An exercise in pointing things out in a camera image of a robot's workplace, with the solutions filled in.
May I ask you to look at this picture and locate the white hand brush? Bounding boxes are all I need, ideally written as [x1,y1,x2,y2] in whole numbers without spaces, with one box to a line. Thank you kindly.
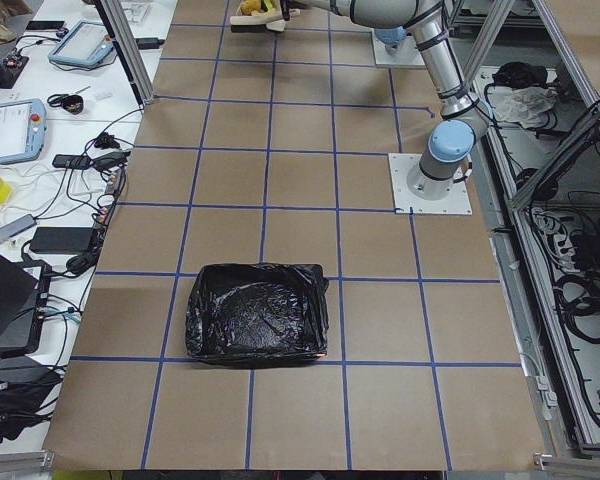
[229,15,287,33]

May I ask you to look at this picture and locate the beige plastic dustpan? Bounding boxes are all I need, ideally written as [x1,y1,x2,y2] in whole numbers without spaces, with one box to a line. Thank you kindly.
[233,1,300,22]

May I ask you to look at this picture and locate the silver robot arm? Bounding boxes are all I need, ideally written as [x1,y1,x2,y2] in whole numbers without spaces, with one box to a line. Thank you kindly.
[305,0,489,201]

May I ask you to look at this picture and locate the black lined trash bin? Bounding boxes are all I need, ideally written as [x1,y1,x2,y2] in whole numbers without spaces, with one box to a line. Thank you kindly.
[184,263,329,369]

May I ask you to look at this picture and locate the black power adapter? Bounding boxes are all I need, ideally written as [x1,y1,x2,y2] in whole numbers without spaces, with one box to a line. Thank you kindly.
[29,227,94,254]

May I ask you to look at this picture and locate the orange peel piece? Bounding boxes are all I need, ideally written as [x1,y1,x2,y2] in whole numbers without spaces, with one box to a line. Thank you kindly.
[239,0,262,16]

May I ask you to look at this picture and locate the white crumpled cloth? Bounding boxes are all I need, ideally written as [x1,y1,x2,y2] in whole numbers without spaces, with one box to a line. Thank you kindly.
[493,87,557,129]

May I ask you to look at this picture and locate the far blue teach pendant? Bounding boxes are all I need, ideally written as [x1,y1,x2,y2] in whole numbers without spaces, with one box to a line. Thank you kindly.
[47,20,114,70]

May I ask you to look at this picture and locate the blue teach pendant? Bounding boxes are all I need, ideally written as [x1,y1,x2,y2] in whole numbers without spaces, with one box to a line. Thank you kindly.
[47,20,114,70]
[0,99,46,164]

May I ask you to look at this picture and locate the black laptop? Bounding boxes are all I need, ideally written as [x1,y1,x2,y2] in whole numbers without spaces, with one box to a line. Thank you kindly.
[0,254,51,358]

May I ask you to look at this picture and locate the grey usb hub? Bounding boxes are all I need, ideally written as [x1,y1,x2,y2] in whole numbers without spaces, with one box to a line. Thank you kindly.
[0,214,37,244]

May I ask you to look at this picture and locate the near blue teach pendant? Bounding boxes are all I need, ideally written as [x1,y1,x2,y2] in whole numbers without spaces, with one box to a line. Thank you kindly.
[0,99,46,164]

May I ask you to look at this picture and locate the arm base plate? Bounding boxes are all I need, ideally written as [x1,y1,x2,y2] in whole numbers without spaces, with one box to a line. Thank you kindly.
[372,27,425,70]
[388,153,472,216]

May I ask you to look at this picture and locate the black cable coils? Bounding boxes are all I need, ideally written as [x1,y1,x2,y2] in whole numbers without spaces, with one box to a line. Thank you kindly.
[552,277,600,346]

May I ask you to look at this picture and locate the aluminium frame post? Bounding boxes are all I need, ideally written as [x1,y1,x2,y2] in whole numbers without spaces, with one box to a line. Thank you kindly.
[94,0,155,107]

